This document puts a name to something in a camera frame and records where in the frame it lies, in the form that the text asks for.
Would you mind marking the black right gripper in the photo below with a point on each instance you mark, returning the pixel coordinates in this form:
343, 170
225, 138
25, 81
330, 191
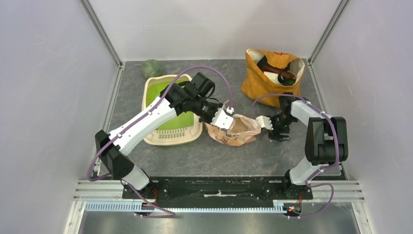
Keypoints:
274, 134

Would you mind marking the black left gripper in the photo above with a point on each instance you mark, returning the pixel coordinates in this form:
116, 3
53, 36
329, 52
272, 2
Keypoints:
216, 106

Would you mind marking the cream green litter box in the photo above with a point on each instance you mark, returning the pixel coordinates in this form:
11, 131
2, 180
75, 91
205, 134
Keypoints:
176, 129

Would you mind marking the pink cat litter bag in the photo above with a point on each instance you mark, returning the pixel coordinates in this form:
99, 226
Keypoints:
243, 130

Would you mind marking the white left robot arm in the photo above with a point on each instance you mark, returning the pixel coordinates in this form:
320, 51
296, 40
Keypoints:
114, 147

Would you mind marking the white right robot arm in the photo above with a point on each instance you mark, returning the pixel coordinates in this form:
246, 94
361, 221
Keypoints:
326, 142

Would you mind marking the green fuzzy ball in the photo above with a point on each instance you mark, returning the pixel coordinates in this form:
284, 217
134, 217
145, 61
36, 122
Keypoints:
152, 68

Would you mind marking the orange paper bag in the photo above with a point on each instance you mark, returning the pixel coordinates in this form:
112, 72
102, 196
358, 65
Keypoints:
271, 72

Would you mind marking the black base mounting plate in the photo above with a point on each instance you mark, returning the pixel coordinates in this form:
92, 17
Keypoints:
222, 191

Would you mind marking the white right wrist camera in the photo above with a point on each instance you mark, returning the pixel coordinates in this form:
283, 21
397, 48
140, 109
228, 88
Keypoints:
265, 122

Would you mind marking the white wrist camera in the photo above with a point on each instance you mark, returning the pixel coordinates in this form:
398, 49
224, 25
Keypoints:
265, 122
222, 120

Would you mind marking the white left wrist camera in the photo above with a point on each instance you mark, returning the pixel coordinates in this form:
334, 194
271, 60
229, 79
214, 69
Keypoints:
222, 120

